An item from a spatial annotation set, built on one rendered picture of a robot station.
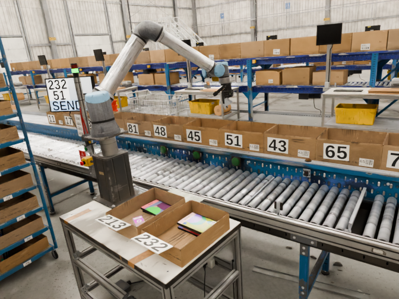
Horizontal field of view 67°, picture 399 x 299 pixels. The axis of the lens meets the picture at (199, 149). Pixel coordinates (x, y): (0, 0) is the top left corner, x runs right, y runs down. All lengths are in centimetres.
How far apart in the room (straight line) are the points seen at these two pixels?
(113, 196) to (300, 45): 556
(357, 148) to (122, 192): 156
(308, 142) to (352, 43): 457
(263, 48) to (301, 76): 114
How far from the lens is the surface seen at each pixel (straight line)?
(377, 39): 661
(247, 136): 241
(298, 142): 226
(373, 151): 217
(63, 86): 297
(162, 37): 216
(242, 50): 743
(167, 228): 175
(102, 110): 200
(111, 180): 207
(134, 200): 196
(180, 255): 146
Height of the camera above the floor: 170
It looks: 19 degrees down
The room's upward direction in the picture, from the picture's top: 5 degrees counter-clockwise
